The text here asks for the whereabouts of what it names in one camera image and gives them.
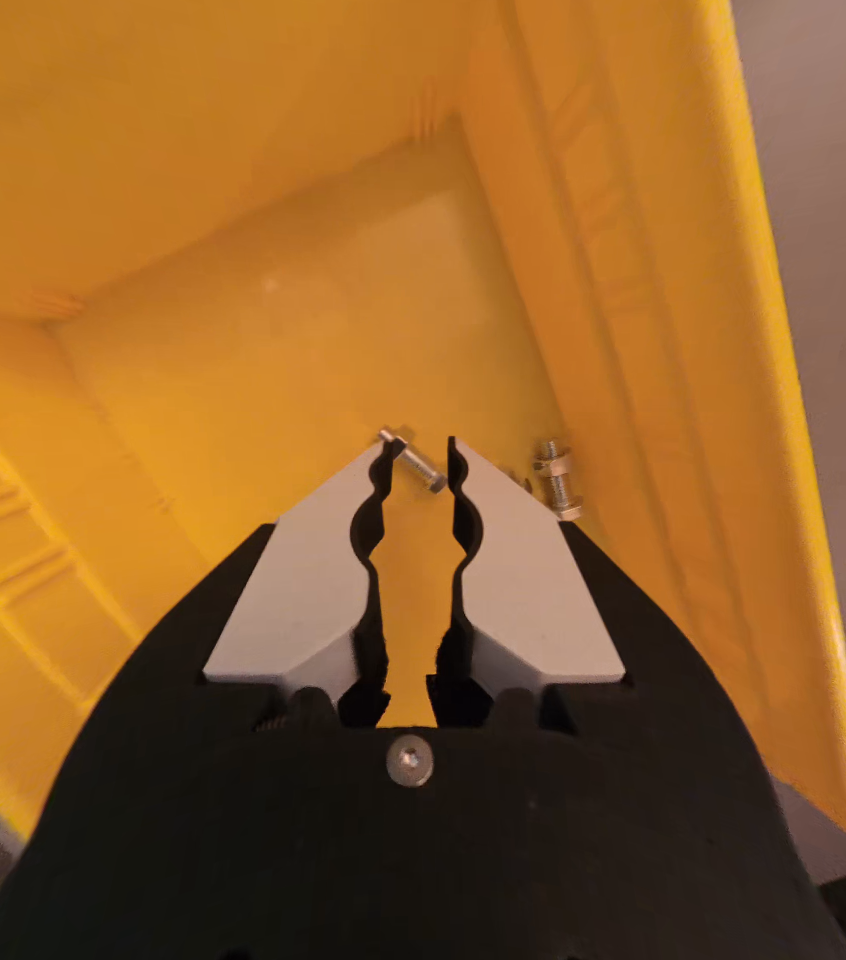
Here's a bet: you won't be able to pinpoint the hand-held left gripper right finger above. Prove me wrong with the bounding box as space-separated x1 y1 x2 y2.
426 435 627 729

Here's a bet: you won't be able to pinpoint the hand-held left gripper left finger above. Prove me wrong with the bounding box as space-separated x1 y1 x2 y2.
203 441 394 729

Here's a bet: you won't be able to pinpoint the silver hex bolt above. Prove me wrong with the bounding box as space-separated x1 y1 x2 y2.
376 424 448 495

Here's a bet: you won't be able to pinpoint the yellow plastic bin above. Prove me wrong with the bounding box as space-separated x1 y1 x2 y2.
0 0 846 841

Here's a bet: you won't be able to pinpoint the silver bolt with nut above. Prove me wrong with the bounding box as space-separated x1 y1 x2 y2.
531 438 584 522

